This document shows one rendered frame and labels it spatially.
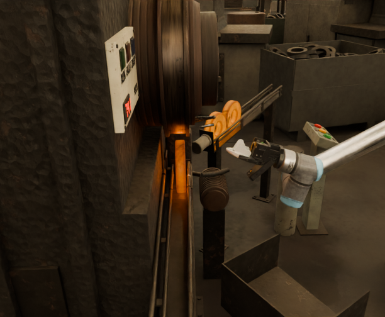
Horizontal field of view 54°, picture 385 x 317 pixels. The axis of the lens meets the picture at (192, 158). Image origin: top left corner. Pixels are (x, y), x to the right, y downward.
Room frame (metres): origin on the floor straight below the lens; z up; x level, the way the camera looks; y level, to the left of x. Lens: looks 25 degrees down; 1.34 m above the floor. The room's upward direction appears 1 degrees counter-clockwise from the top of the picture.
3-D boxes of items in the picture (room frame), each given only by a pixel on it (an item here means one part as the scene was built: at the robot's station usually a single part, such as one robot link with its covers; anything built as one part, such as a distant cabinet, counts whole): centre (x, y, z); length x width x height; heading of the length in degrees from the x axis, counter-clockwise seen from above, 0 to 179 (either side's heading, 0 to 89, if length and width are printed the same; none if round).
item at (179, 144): (1.20, 0.04, 0.75); 0.18 x 0.03 x 0.18; 2
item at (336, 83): (3.65, -1.23, 0.39); 1.03 x 0.83 x 0.77; 105
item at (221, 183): (1.53, -0.09, 0.27); 0.22 x 0.13 x 0.53; 0
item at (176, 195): (1.22, 0.05, 0.66); 0.19 x 0.07 x 0.01; 0
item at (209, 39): (1.20, -0.06, 1.11); 0.28 x 0.06 x 0.28; 0
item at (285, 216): (1.84, -0.53, 0.26); 0.12 x 0.12 x 0.52
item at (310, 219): (1.88, -0.69, 0.31); 0.24 x 0.16 x 0.62; 0
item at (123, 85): (0.86, 0.15, 1.15); 0.26 x 0.02 x 0.18; 0
